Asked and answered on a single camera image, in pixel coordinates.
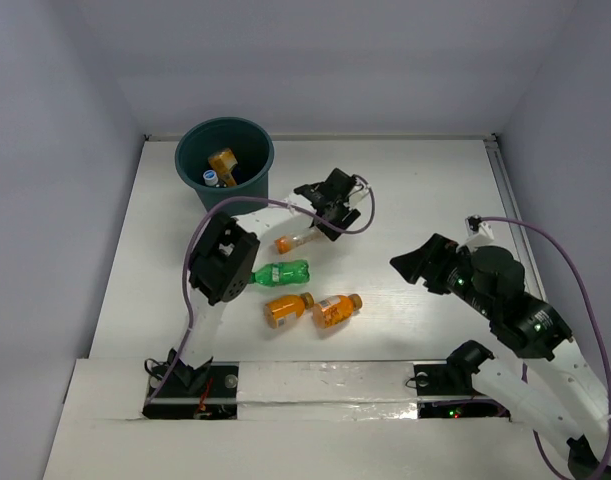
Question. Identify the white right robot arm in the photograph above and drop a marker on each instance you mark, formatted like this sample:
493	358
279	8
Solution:
575	417

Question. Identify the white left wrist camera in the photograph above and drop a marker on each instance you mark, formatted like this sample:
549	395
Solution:
361	190

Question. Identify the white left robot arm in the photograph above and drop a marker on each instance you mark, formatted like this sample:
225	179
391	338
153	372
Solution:
221	255

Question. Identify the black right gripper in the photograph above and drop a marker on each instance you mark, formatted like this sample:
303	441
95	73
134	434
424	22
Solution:
441	250

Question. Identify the orange blue label bottle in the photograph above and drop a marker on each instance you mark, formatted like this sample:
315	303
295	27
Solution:
224	163

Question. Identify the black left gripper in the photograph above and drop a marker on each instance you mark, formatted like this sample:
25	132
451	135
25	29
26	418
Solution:
332	215

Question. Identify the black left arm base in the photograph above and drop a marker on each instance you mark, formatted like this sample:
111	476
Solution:
208	392

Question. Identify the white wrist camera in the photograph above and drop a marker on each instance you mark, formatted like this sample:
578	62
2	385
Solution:
361	190
479	234

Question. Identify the small orange patterned bottle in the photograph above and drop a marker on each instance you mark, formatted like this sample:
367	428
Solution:
334	310

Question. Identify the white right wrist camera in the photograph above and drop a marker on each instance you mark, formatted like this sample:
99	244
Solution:
479	234

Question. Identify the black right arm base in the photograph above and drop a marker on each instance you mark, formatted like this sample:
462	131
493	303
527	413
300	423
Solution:
445	389

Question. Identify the long orange label bottle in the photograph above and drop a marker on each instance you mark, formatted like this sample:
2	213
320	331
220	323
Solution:
292	241

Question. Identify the clear plastic bottle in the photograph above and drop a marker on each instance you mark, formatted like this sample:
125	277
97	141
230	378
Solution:
212	180

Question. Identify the green plastic bottle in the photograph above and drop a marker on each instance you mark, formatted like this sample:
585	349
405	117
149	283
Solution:
282	274

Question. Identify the small orange juice bottle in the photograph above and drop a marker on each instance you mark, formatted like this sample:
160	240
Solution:
281	311

